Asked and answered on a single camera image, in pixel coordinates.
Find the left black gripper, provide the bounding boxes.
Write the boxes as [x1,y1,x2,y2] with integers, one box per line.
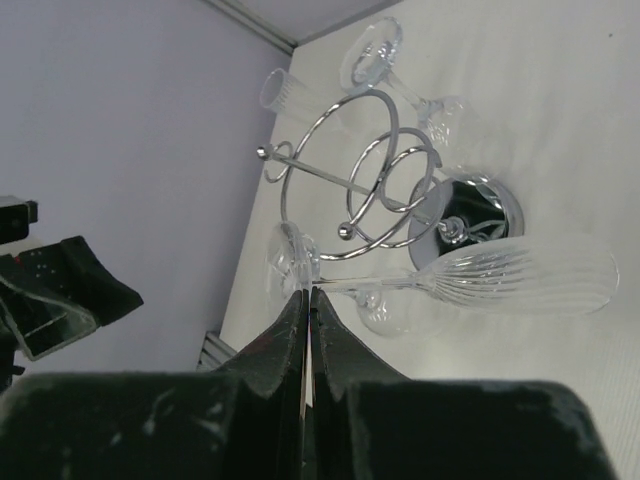
[1,195,143,390]

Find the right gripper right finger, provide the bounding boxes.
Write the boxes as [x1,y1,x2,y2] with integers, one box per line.
[309,289,616,479]

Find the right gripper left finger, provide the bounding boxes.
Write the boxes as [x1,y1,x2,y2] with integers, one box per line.
[1,291,308,479]

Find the ribbed champagne flute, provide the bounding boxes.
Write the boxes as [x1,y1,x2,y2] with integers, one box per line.
[259,68,335,126]

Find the round wine glass front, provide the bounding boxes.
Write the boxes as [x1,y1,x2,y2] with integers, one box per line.
[354,290,459,339]

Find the round wine glass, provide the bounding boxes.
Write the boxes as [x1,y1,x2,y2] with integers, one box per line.
[354,290,459,339]
[339,17,512,183]

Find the chrome wine glass rack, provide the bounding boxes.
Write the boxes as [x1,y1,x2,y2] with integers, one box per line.
[255,94,526,269]

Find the round wine glass back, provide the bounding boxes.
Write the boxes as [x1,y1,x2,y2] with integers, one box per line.
[339,17,512,183]

